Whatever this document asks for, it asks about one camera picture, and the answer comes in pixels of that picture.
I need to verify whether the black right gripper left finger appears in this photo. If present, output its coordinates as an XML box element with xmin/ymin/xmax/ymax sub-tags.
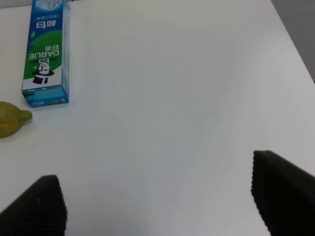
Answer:
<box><xmin>0</xmin><ymin>175</ymin><xmax>67</xmax><ymax>236</ymax></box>

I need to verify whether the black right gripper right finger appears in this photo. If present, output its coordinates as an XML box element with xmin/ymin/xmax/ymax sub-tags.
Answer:
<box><xmin>251</xmin><ymin>150</ymin><xmax>315</xmax><ymax>236</ymax></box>

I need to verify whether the toy corn cob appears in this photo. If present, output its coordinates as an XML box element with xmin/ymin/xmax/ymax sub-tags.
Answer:
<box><xmin>0</xmin><ymin>101</ymin><xmax>32</xmax><ymax>138</ymax></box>

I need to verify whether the Darlie toothpaste box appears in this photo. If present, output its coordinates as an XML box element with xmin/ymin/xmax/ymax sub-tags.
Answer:
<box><xmin>21</xmin><ymin>0</ymin><xmax>70</xmax><ymax>108</ymax></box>

